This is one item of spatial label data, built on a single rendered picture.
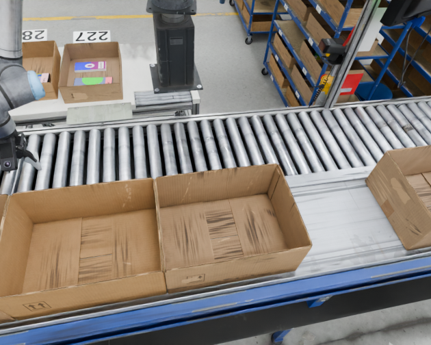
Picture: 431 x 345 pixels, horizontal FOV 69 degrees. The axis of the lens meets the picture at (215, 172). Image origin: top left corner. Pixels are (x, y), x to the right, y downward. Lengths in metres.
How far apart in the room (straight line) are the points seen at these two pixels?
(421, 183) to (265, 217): 0.65
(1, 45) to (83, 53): 0.79
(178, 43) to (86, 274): 1.10
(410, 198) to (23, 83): 1.27
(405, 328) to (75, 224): 1.78
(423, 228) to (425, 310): 1.18
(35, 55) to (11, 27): 0.86
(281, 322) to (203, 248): 0.42
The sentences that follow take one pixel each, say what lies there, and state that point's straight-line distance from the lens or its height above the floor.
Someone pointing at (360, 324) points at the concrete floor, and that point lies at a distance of 2.06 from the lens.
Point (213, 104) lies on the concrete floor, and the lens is 2.84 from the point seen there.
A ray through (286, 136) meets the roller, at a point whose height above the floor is 0.74.
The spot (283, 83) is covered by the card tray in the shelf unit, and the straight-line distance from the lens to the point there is 2.88.
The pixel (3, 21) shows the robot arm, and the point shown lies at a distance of 1.25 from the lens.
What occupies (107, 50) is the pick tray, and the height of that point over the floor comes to 0.80.
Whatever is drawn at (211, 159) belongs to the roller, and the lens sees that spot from 1.40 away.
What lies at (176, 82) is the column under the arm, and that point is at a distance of 1.74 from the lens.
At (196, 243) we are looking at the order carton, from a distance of 1.01.
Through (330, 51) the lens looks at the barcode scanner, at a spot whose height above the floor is 1.06.
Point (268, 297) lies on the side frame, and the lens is 0.96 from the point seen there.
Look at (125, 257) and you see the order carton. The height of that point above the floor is 0.89.
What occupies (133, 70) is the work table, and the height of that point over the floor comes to 0.75.
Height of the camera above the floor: 1.80
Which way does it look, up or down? 51 degrees down
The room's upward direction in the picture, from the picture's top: 6 degrees clockwise
